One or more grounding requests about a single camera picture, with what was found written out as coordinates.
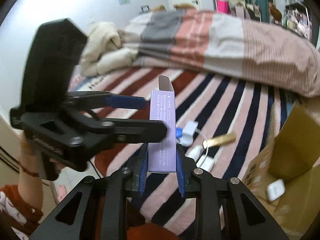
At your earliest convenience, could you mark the lavender cardboard box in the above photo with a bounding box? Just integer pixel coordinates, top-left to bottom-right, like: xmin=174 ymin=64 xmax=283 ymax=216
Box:
xmin=148 ymin=75 xmax=176 ymax=173

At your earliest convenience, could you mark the gold foil bar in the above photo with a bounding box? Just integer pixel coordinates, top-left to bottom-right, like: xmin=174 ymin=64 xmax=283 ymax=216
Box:
xmin=202 ymin=132 xmax=236 ymax=149

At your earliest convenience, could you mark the person's left forearm red sleeve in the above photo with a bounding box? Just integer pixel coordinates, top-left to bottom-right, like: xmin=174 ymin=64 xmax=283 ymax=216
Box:
xmin=1 ymin=168 xmax=43 ymax=239

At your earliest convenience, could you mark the person's left hand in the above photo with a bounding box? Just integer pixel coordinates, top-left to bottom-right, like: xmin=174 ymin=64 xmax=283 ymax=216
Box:
xmin=18 ymin=132 xmax=66 ymax=178

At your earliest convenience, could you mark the white charger block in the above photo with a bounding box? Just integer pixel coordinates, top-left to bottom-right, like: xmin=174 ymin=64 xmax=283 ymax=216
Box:
xmin=196 ymin=154 xmax=216 ymax=172

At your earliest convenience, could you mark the cream folded blanket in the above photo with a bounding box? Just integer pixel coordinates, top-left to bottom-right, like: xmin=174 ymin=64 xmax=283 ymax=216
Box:
xmin=79 ymin=22 xmax=137 ymax=77

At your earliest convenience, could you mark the striped pink fleece blanket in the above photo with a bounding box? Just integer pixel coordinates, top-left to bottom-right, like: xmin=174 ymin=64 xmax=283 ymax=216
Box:
xmin=69 ymin=68 xmax=295 ymax=239

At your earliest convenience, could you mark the white earbuds case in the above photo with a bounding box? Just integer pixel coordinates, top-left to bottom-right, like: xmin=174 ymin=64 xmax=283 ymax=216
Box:
xmin=266 ymin=179 xmax=285 ymax=202

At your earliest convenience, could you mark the brown cardboard box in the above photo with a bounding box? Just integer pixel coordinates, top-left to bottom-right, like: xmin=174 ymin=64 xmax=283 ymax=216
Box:
xmin=242 ymin=103 xmax=319 ymax=239

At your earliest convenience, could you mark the patchwork pink grey duvet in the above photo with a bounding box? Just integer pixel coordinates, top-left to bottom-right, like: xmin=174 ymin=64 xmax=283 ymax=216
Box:
xmin=119 ymin=10 xmax=319 ymax=98

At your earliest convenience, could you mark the pink bag on shelf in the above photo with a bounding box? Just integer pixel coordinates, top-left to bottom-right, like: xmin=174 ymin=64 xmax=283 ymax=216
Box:
xmin=217 ymin=0 xmax=229 ymax=14

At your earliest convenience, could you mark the white adapter with cable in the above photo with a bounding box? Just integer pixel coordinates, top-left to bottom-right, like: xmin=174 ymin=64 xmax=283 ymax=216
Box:
xmin=176 ymin=121 xmax=209 ymax=156

